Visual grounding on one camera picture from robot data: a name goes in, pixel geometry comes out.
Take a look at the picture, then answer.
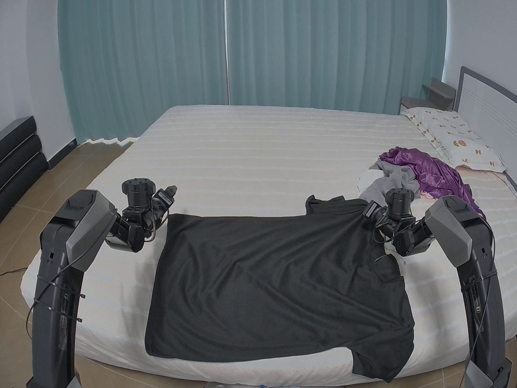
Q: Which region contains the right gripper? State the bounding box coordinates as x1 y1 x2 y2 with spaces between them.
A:
362 200 386 222

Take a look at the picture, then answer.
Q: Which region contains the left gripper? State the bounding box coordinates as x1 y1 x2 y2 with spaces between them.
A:
149 185 179 217

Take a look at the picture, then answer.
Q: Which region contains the black T-shirt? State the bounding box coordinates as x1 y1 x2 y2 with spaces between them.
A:
145 194 417 383

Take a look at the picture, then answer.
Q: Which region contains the bed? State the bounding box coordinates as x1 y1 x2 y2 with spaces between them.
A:
20 66 517 382

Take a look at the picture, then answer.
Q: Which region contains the white garment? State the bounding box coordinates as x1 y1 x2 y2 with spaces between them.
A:
356 168 384 191

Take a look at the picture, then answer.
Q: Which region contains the grey garment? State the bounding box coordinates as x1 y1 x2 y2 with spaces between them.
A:
359 159 421 203

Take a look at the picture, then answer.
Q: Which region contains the purple garment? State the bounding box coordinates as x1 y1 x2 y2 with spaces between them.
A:
379 147 487 220

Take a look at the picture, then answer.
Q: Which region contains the white printed pillow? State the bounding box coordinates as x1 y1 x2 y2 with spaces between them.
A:
400 107 507 173

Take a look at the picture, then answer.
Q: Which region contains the grey bedside table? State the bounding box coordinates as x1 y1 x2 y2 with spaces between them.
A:
400 77 456 115

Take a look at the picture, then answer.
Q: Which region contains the blue-green curtain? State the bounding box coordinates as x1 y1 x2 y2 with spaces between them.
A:
224 0 449 115
58 0 230 144

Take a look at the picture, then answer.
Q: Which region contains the black chest of drawers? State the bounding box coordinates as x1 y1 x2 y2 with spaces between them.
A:
0 116 48 221

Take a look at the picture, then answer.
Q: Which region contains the black cable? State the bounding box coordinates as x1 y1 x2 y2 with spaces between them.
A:
371 221 404 266
143 210 168 243

